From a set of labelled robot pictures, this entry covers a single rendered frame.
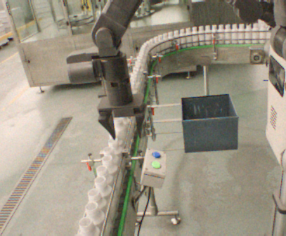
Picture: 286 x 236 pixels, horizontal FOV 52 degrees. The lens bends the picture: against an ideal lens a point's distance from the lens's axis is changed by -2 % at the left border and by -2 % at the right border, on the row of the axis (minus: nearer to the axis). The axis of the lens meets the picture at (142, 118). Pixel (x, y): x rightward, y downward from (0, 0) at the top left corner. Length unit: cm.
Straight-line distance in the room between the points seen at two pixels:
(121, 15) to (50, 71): 457
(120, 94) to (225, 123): 112
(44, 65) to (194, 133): 377
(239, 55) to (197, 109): 101
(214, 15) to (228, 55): 368
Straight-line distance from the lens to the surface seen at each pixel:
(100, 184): 97
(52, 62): 506
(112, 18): 60
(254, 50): 271
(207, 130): 171
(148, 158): 111
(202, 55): 288
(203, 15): 648
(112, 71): 63
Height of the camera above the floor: 176
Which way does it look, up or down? 28 degrees down
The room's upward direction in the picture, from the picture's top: 9 degrees counter-clockwise
